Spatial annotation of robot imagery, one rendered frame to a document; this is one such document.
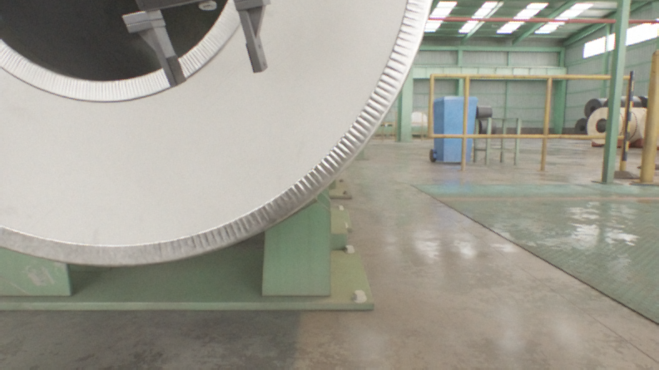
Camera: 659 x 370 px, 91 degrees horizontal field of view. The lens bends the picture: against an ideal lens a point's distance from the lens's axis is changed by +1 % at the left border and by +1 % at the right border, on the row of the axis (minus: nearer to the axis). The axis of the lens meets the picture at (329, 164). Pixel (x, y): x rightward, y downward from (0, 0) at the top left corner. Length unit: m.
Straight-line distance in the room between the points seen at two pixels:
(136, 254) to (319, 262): 0.40
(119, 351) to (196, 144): 0.45
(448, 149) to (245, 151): 4.33
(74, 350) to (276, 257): 0.43
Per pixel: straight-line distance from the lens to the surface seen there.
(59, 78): 0.76
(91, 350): 0.88
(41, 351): 0.93
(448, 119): 4.79
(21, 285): 1.15
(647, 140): 4.03
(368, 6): 0.64
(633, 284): 1.32
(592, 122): 14.43
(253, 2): 0.46
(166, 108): 0.66
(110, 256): 0.75
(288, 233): 0.83
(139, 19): 0.54
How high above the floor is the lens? 0.43
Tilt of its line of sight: 6 degrees down
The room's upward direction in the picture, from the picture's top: straight up
